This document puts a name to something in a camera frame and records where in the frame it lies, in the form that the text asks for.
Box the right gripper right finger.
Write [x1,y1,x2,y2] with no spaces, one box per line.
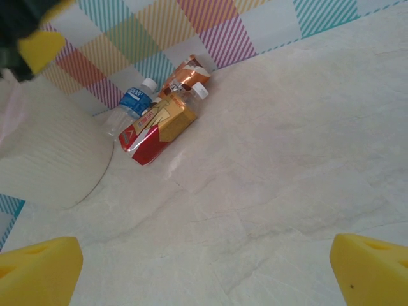
[330,233,408,306]

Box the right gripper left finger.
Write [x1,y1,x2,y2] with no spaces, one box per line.
[0,236,84,306]

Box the blue label white cap bottle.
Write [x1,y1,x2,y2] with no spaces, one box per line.
[102,78,159,141]

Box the red and gold drink carton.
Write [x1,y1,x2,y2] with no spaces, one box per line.
[118,94,198,166]

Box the brown label plastic bottle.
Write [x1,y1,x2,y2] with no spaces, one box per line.
[158,54,212,98]

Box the tan drink white cap bottle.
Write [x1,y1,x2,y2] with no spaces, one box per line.
[171,82,210,117]

